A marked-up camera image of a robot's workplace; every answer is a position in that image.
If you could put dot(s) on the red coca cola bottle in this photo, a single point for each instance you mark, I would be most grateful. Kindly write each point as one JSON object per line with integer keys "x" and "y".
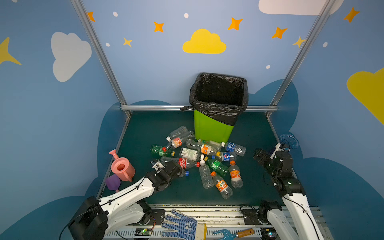
{"x": 183, "y": 162}

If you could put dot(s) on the green plastic trash bin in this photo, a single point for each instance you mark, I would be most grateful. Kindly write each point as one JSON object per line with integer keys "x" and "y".
{"x": 209, "y": 129}

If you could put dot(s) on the blue dotted work glove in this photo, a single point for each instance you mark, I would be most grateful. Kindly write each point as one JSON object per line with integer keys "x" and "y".
{"x": 182, "y": 227}

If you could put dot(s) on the pink toy watering can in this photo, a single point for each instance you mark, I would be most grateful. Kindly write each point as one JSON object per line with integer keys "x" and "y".
{"x": 122, "y": 167}

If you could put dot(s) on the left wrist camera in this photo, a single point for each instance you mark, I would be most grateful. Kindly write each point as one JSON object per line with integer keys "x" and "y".
{"x": 157, "y": 165}

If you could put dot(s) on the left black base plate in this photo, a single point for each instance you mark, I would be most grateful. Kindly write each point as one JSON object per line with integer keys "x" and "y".
{"x": 156, "y": 217}

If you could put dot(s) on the green sprite bottle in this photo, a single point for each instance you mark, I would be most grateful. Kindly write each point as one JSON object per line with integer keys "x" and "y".
{"x": 217, "y": 166}

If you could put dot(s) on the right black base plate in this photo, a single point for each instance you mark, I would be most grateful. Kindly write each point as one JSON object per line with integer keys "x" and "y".
{"x": 251, "y": 216}

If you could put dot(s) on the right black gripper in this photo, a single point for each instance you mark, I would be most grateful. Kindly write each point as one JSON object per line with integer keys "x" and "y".
{"x": 261, "y": 154}

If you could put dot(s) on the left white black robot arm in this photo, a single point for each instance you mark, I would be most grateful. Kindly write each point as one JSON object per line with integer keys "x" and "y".
{"x": 96, "y": 218}

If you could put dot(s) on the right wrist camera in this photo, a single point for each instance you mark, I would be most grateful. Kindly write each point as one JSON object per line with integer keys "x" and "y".
{"x": 278, "y": 148}

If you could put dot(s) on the clear bottle white cap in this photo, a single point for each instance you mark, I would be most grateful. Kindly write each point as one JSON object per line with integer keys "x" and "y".
{"x": 176, "y": 133}

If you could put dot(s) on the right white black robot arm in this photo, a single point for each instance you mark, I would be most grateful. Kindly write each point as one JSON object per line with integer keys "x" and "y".
{"x": 295, "y": 199}

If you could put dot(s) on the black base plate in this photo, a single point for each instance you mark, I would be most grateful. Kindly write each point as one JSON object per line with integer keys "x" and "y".
{"x": 251, "y": 216}
{"x": 156, "y": 217}

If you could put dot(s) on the crushed green bottle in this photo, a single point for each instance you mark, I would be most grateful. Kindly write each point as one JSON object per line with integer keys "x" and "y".
{"x": 158, "y": 151}

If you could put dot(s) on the tall clear empty bottle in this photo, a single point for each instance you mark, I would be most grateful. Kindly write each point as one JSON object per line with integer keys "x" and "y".
{"x": 205, "y": 174}

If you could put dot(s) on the purple ribbed plastic vase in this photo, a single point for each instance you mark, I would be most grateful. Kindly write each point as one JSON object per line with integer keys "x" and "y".
{"x": 288, "y": 142}

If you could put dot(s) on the crushed orange label bottle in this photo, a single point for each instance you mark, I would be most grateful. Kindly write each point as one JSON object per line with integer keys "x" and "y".
{"x": 203, "y": 147}

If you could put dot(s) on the orange fanta bottle upper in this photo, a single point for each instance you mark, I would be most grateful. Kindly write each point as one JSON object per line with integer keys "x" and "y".
{"x": 236, "y": 179}

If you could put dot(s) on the blue label water bottle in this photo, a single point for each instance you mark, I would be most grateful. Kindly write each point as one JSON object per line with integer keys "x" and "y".
{"x": 235, "y": 148}

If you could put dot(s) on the teal fork wooden handle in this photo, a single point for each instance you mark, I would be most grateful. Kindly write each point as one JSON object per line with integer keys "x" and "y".
{"x": 227, "y": 235}

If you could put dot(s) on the orange fanta bottle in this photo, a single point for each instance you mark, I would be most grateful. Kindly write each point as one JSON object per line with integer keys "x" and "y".
{"x": 222, "y": 186}
{"x": 236, "y": 179}

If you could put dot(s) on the pepsi bottle yellow cap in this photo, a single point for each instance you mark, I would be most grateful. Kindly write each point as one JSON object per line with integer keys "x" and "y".
{"x": 225, "y": 156}

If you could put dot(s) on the black bin liner bag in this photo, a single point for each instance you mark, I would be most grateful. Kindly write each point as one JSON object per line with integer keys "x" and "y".
{"x": 221, "y": 97}

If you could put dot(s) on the orange fanta bottle lower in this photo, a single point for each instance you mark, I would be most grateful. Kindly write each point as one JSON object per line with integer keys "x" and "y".
{"x": 222, "y": 186}

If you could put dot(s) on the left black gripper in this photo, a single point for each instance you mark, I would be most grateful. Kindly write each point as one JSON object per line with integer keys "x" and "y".
{"x": 173, "y": 167}

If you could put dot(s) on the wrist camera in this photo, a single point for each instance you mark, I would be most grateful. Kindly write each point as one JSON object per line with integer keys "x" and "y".
{"x": 157, "y": 165}
{"x": 278, "y": 148}

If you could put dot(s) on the clear bottle red label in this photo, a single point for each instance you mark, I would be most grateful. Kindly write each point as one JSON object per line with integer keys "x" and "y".
{"x": 178, "y": 141}

